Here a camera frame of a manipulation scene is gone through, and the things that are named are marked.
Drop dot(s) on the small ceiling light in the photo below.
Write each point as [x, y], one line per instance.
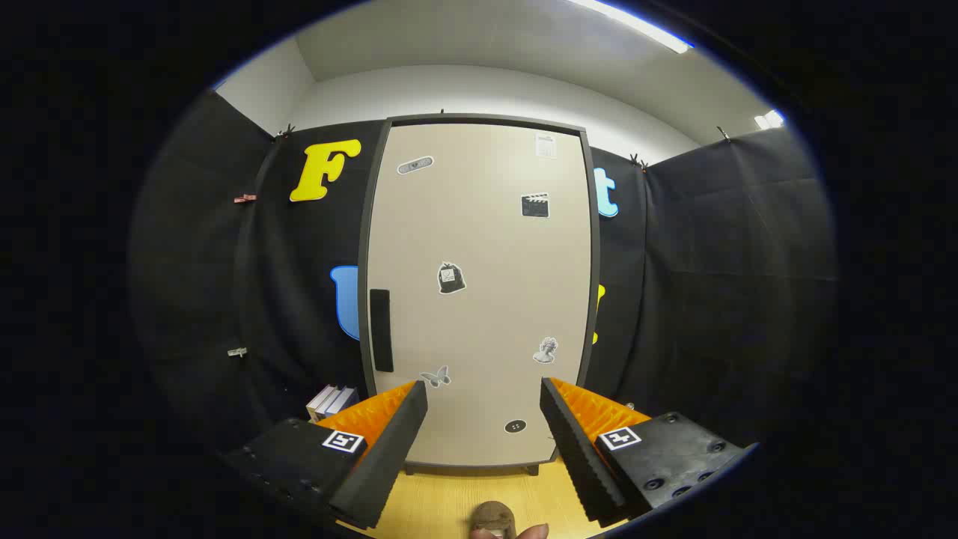
[769, 119]

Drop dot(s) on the long ceiling light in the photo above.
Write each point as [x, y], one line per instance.
[636, 26]

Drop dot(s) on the white book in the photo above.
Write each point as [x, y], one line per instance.
[320, 403]

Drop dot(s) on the black backdrop cloth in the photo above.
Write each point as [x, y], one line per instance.
[711, 262]

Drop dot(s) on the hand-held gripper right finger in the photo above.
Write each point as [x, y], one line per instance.
[580, 457]

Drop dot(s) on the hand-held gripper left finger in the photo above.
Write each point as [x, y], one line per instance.
[389, 457]

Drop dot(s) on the beige shoe cabinet door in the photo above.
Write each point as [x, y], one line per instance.
[479, 262]

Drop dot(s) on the dark grey shoe cabinet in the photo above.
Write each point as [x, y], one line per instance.
[363, 247]

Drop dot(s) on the brown fuzzy slipper shoe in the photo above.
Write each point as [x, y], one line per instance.
[492, 516]

